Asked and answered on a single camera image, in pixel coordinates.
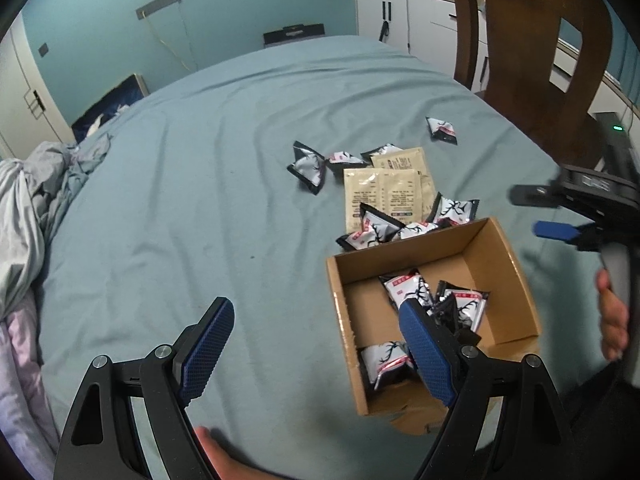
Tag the snack packet in box front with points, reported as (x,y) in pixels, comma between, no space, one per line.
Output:
(386,365)

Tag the person's right hand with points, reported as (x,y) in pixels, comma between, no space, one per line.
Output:
(614,318)

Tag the snack packet right of sachets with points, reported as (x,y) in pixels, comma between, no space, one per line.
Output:
(452,212)

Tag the teal bed sheet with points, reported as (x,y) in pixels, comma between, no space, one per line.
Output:
(193,201)

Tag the snack packet centre small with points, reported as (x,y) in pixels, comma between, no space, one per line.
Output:
(344,159)

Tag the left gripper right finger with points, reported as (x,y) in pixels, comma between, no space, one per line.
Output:
(533,438)

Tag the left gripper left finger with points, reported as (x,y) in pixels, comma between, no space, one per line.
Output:
(100,439)

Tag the snack packet beside box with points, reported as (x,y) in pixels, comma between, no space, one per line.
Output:
(376,228)

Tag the white door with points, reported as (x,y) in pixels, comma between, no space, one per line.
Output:
(28,113)

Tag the snack packet at box edge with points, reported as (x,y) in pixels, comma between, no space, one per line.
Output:
(414,229)

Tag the brown wooden chair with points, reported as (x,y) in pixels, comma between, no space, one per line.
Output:
(522,36)

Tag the snack packet in box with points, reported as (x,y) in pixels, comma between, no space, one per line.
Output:
(408,285)
(386,365)
(471,303)

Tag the snack packet behind sachets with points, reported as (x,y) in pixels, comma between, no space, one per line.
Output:
(388,148)

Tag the person's bare foot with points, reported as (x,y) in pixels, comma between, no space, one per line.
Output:
(225,466)

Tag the beige sachet lower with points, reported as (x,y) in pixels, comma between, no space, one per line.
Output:
(365,185)

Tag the lone black white snack packet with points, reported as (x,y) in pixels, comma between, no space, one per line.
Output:
(440,130)

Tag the black white snack packet left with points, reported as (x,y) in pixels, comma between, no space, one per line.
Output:
(309,167)

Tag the crumpled grey blanket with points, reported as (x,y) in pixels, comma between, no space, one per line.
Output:
(36,193)

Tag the beige sachet upper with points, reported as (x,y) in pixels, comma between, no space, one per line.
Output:
(413,191)

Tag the snack packet in box back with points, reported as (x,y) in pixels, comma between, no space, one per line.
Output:
(408,285)

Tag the black box behind bed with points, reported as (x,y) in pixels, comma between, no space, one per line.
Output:
(292,33)

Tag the wall mounted grey bracket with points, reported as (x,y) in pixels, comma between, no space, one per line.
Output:
(152,7)

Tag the beige sachet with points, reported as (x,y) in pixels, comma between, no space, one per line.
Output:
(365,185)
(413,191)

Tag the snack packet in box right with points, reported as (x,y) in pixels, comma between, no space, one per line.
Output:
(471,303)

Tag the white cabinet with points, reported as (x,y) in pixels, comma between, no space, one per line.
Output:
(426,29)

